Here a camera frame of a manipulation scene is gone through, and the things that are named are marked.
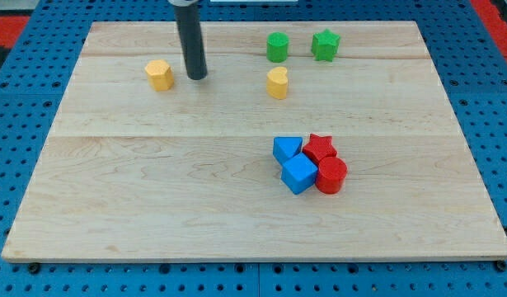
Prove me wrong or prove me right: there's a yellow hexagon block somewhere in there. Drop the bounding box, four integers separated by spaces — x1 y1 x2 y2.
144 59 175 92

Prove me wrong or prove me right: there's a blue triangle block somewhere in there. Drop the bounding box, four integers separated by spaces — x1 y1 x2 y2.
272 136 303 165

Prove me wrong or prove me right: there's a blue cube block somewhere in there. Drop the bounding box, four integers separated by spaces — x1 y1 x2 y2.
281 153 318 195

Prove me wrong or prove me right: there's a light wooden board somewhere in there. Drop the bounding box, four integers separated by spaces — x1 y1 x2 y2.
2 21 507 263

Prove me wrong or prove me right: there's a red star block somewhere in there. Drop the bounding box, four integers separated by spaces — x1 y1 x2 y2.
302 134 337 165

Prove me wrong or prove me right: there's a yellow heart block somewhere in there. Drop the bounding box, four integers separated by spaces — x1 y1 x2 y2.
266 67 289 100

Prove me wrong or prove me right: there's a red cylinder block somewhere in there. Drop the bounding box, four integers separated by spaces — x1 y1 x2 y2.
315 157 348 194

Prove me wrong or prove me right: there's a green cylinder block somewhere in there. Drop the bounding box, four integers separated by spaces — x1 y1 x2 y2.
266 31 289 63

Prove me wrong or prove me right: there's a green star block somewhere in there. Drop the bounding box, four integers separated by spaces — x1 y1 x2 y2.
311 29 341 62

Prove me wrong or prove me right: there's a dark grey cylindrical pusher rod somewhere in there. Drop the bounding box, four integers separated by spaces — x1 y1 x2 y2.
169 0 207 80

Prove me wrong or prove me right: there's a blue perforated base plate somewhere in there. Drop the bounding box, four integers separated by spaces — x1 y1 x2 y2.
0 1 507 296

